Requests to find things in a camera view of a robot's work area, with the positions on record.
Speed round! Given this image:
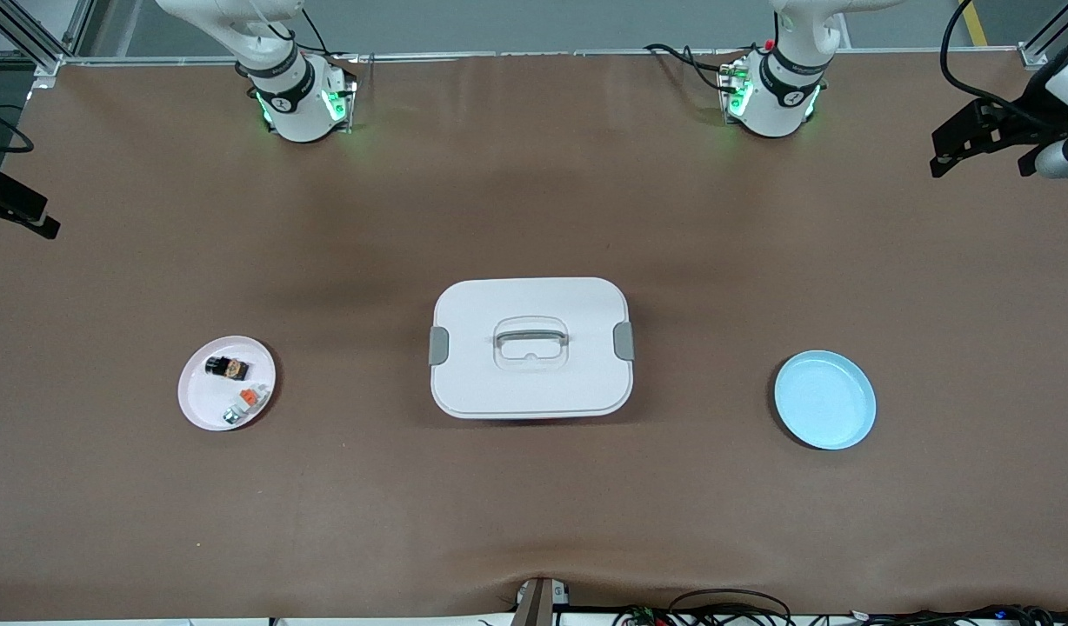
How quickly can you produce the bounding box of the white lidded storage box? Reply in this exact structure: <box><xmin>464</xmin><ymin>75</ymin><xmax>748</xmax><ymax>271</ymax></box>
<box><xmin>428</xmin><ymin>276</ymin><xmax>637</xmax><ymax>422</ymax></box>

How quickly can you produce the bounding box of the pink round plate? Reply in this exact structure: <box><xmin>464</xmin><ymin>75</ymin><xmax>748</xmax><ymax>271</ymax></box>
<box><xmin>177</xmin><ymin>336</ymin><xmax>277</xmax><ymax>433</ymax></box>

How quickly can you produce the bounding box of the light blue round plate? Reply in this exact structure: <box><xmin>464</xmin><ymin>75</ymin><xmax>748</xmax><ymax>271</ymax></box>
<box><xmin>773</xmin><ymin>350</ymin><xmax>878</xmax><ymax>451</ymax></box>

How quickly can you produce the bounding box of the brown table mat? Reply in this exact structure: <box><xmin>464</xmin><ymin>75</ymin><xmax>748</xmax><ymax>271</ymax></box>
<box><xmin>0</xmin><ymin>54</ymin><xmax>1068</xmax><ymax>620</ymax></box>

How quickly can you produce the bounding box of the aluminium frame profile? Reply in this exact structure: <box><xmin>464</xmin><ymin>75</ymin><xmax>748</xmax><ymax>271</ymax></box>
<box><xmin>0</xmin><ymin>0</ymin><xmax>96</xmax><ymax>77</ymax></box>
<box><xmin>1019</xmin><ymin>0</ymin><xmax>1068</xmax><ymax>69</ymax></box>

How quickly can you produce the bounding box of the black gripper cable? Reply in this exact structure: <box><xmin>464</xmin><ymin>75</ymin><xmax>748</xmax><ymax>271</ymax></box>
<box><xmin>0</xmin><ymin>104</ymin><xmax>35</xmax><ymax>155</ymax></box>
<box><xmin>938</xmin><ymin>0</ymin><xmax>1035</xmax><ymax>123</ymax></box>

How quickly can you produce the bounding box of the black base cable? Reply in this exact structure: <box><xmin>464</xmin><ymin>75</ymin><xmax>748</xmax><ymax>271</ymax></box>
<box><xmin>290</xmin><ymin>4</ymin><xmax>335</xmax><ymax>57</ymax></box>
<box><xmin>644</xmin><ymin>42</ymin><xmax>744</xmax><ymax>92</ymax></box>

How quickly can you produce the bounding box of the white switch with orange tab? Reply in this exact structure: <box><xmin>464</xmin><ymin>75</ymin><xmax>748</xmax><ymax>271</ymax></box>
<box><xmin>221</xmin><ymin>384</ymin><xmax>271</xmax><ymax>427</ymax></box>

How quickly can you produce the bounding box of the black cable bundle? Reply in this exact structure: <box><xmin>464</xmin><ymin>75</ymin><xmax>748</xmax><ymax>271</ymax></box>
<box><xmin>612</xmin><ymin>589</ymin><xmax>1068</xmax><ymax>626</ymax></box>

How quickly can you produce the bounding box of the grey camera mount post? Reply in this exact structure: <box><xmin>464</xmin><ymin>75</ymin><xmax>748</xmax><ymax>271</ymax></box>
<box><xmin>510</xmin><ymin>576</ymin><xmax>571</xmax><ymax>626</ymax></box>

